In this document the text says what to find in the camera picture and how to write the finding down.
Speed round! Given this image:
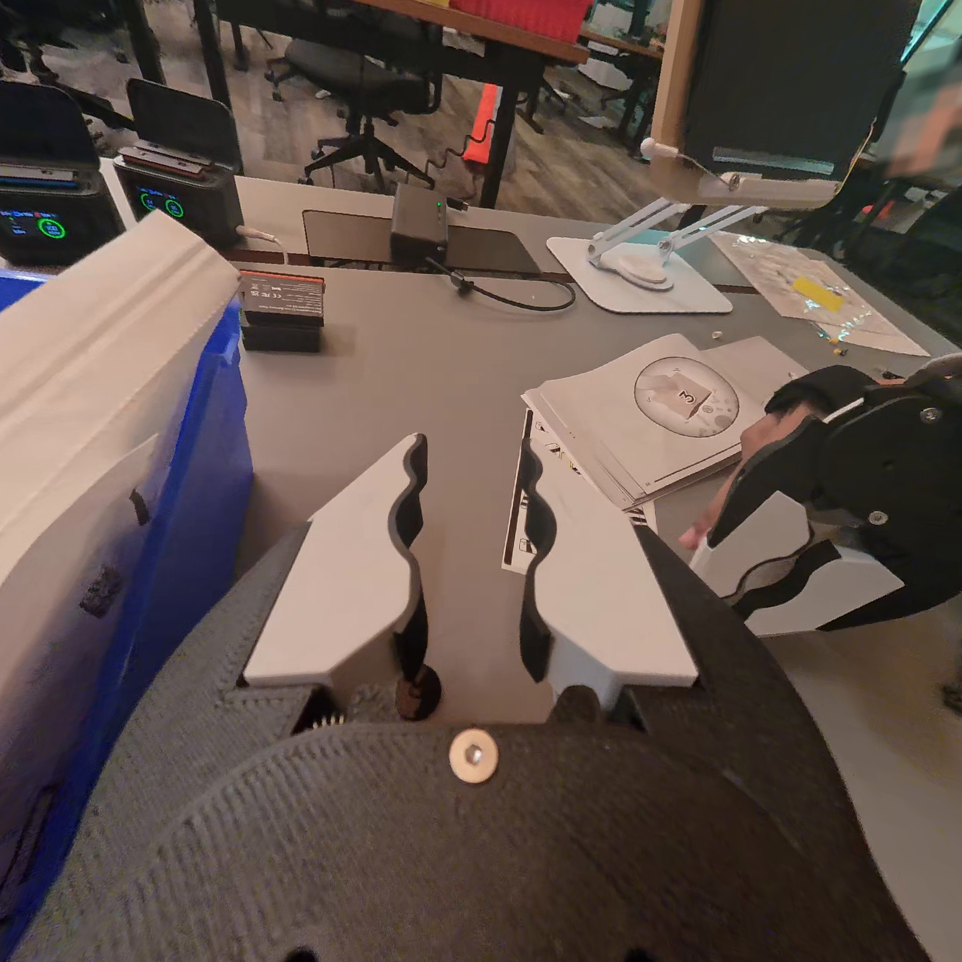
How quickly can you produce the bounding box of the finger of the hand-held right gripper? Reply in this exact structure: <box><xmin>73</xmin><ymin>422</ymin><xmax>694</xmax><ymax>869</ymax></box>
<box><xmin>731</xmin><ymin>540</ymin><xmax>904</xmax><ymax>640</ymax></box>
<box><xmin>690</xmin><ymin>491</ymin><xmax>818</xmax><ymax>601</ymax></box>

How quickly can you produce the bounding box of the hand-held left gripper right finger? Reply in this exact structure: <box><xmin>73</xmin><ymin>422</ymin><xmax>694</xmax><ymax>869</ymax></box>
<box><xmin>519</xmin><ymin>438</ymin><xmax>701</xmax><ymax>711</ymax></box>

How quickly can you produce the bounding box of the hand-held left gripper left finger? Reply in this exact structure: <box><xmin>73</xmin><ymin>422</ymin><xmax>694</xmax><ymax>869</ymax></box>
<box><xmin>242</xmin><ymin>432</ymin><xmax>433</xmax><ymax>688</ymax></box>

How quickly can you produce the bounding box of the zebra striped sticker sheet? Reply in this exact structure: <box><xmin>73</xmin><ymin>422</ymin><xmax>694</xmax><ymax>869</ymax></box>
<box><xmin>501</xmin><ymin>409</ymin><xmax>649</xmax><ymax>577</ymax></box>

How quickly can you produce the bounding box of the instruction booklet with circle cover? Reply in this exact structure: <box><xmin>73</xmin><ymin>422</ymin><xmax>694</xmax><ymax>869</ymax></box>
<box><xmin>535</xmin><ymin>333</ymin><xmax>769</xmax><ymax>503</ymax></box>

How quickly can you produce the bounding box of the person's right hand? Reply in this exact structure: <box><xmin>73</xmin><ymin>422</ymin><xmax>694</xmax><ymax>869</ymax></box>
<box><xmin>678</xmin><ymin>409</ymin><xmax>809</xmax><ymax>550</ymax></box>

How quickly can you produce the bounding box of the thin white instruction booklet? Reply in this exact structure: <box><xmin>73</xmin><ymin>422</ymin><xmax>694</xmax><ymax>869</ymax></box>
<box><xmin>697</xmin><ymin>336</ymin><xmax>810</xmax><ymax>393</ymax></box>

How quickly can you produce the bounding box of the clear plastic bag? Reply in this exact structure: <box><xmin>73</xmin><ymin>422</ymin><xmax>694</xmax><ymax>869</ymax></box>
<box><xmin>708</xmin><ymin>227</ymin><xmax>934</xmax><ymax>359</ymax></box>

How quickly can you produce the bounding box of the blue plastic bin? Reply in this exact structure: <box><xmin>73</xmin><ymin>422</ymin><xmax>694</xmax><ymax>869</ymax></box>
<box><xmin>0</xmin><ymin>269</ymin><xmax>255</xmax><ymax>936</ymax></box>

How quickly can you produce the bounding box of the stack of black batteries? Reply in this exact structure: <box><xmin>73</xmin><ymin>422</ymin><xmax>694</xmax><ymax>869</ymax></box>
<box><xmin>238</xmin><ymin>271</ymin><xmax>327</xmax><ymax>354</ymax></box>

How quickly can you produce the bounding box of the large white box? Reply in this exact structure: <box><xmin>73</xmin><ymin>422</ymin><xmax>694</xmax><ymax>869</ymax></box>
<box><xmin>0</xmin><ymin>210</ymin><xmax>243</xmax><ymax>760</ymax></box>

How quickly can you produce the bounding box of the small black power box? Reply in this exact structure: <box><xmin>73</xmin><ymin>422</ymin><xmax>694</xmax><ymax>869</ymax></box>
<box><xmin>388</xmin><ymin>183</ymin><xmax>450</xmax><ymax>266</ymax></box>

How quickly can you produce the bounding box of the black battery charging case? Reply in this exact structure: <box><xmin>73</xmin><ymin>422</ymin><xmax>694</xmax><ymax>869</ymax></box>
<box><xmin>113</xmin><ymin>77</ymin><xmax>247</xmax><ymax>254</ymax></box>
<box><xmin>0</xmin><ymin>79</ymin><xmax>126</xmax><ymax>269</ymax></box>

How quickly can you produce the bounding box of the black office chair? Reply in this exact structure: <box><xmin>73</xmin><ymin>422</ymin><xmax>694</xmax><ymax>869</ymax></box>
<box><xmin>265</xmin><ymin>30</ymin><xmax>446</xmax><ymax>190</ymax></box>

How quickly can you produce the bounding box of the wooden desk with black legs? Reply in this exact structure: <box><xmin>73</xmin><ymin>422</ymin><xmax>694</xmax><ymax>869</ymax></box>
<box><xmin>191</xmin><ymin>0</ymin><xmax>592</xmax><ymax>211</ymax></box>

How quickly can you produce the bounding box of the red plastic crate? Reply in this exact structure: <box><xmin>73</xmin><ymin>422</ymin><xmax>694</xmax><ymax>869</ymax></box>
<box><xmin>448</xmin><ymin>0</ymin><xmax>596</xmax><ymax>44</ymax></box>

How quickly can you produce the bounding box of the black cable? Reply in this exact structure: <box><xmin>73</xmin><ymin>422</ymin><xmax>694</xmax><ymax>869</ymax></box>
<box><xmin>423</xmin><ymin>256</ymin><xmax>577</xmax><ymax>312</ymax></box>

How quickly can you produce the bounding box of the white charging cable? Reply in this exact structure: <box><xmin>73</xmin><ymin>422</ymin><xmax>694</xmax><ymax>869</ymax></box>
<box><xmin>236</xmin><ymin>224</ymin><xmax>289</xmax><ymax>266</ymax></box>

